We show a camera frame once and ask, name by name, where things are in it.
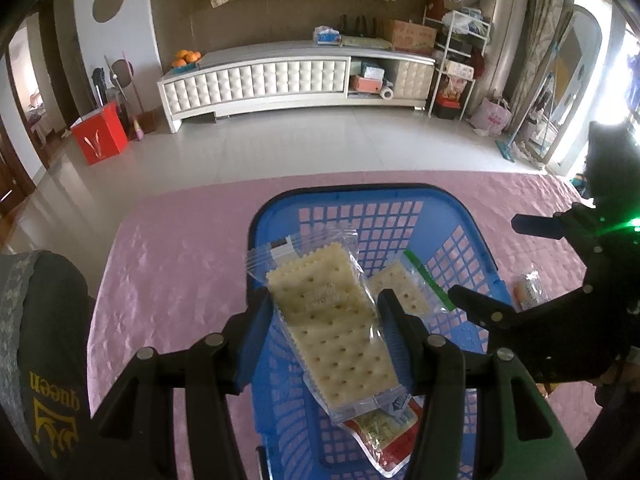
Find green label cracker packet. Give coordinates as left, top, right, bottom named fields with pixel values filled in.
left=369, top=249, right=454, bottom=323

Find blue striped biscuit packet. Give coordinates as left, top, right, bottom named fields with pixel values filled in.
left=513, top=268, right=548, bottom=311

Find clear soda cracker packet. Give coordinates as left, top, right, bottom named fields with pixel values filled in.
left=245, top=226, right=410, bottom=424

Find blue plastic basket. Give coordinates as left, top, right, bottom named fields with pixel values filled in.
left=246, top=183, right=516, bottom=480

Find pink quilted tablecloth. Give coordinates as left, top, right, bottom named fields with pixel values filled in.
left=86, top=170, right=606, bottom=480

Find pink shopping bag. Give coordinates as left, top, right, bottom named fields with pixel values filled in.
left=469, top=99, right=512, bottom=136

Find white metal shelf rack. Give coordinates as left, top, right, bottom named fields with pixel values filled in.
left=422, top=8, right=491, bottom=119

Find white tufted TV cabinet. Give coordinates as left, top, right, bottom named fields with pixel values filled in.
left=157, top=41, right=436, bottom=133

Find cardboard box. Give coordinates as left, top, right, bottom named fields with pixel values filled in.
left=382, top=18, right=438, bottom=55

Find red gift box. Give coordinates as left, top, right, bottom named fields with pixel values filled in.
left=70, top=102, right=128, bottom=165

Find silver standing air conditioner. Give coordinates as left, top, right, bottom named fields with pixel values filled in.
left=469, top=0, right=528, bottom=112

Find oranges on plate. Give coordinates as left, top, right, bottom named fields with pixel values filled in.
left=171, top=50, right=202, bottom=68

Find blue tissue box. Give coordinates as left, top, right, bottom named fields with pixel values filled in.
left=312, top=26, right=342, bottom=44

